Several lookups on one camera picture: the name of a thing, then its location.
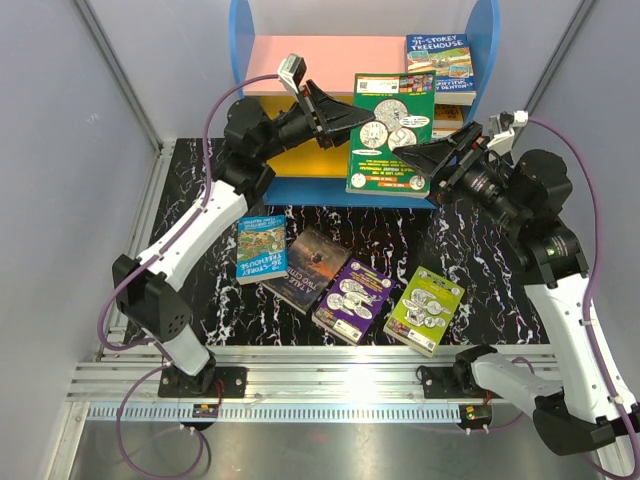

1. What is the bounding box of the slotted grey cable duct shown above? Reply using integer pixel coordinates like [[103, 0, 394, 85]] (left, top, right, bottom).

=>
[[87, 401, 461, 424]]

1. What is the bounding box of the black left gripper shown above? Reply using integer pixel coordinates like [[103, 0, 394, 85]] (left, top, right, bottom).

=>
[[255, 79, 374, 162]]

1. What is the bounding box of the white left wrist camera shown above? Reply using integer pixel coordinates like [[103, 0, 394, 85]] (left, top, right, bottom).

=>
[[277, 53, 307, 95]]

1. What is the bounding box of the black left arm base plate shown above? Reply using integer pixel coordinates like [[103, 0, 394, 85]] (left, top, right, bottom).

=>
[[158, 366, 248, 399]]

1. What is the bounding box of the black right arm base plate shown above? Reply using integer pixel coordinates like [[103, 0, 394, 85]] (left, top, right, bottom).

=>
[[415, 365, 491, 400]]

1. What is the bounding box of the left small circuit board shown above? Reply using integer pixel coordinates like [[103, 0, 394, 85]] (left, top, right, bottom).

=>
[[192, 403, 220, 419]]

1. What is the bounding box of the right small circuit board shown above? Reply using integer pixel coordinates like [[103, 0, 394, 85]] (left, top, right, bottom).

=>
[[460, 404, 493, 425]]

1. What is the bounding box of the blue 91-storey treehouse book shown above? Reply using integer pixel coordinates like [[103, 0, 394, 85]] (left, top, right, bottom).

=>
[[405, 33, 477, 106]]

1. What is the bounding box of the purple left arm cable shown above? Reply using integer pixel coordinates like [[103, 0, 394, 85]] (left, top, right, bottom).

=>
[[95, 74, 281, 477]]

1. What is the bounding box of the small circuit board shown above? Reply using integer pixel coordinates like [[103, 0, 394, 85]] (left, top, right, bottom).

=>
[[192, 403, 220, 419], [460, 404, 493, 425]]

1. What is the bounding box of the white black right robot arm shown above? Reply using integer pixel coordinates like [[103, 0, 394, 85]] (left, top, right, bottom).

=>
[[394, 111, 639, 456]]

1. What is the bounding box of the yellow 130-storey treehouse book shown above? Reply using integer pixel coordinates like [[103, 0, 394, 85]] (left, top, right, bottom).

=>
[[432, 104, 464, 140]]

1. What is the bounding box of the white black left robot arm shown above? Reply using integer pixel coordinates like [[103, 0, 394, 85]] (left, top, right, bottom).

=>
[[105, 81, 374, 397]]

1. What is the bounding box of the blue pink yellow bookshelf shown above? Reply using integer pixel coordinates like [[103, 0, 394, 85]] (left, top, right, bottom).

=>
[[229, 1, 501, 209]]

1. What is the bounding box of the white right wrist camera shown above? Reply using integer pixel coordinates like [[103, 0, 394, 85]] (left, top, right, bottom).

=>
[[487, 110, 529, 156]]

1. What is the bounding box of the aluminium mounting rail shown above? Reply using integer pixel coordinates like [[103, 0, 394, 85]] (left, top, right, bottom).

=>
[[64, 342, 561, 404]]

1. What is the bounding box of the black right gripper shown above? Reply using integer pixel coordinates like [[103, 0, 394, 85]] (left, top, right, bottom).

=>
[[392, 121, 528, 231]]

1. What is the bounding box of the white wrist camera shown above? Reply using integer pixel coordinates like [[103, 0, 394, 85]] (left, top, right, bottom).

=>
[[487, 110, 529, 156], [277, 53, 307, 95]]

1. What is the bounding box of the purple treehouse book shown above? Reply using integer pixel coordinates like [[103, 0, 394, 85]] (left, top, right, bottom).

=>
[[311, 259, 395, 345]]

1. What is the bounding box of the dark tale of two cities book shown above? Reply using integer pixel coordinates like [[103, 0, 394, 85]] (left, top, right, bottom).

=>
[[262, 227, 351, 314]]

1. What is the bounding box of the light blue 26-storey book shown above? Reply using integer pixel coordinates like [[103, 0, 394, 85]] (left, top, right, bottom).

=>
[[236, 215, 288, 285]]

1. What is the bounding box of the lime green treehouse book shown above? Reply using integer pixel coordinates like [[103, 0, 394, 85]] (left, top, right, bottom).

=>
[[383, 266, 465, 357]]

